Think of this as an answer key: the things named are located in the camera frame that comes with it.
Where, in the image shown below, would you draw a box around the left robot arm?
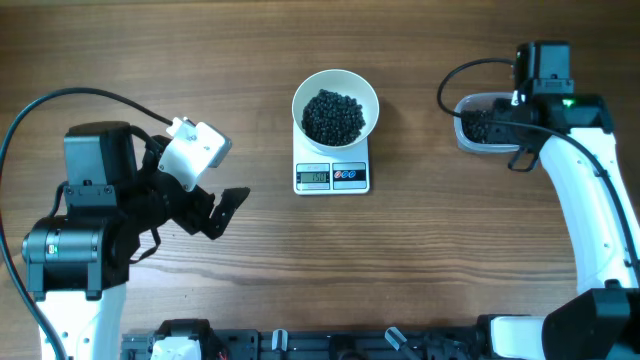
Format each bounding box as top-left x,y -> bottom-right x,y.
22,118 -> 250,359

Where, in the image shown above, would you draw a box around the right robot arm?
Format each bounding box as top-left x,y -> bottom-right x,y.
488,41 -> 639,359

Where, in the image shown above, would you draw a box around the white digital kitchen scale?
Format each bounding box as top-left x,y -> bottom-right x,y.
293,125 -> 371,196

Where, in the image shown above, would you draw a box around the black beans in bowl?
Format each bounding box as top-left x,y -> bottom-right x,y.
301,89 -> 365,147

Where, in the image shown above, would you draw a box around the white bowl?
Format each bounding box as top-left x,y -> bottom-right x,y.
291,69 -> 380,153

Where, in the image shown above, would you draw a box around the clear plastic container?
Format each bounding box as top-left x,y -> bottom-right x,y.
453,92 -> 518,154

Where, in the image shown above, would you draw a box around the right black cable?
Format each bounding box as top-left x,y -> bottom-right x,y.
436,57 -> 640,286

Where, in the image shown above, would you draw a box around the black cable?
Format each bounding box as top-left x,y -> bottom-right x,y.
436,57 -> 640,286
0,87 -> 176,360

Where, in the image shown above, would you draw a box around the left black cable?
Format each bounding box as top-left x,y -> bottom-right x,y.
0,87 -> 176,360

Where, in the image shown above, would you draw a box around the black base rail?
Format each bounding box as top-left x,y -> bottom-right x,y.
120,319 -> 497,360

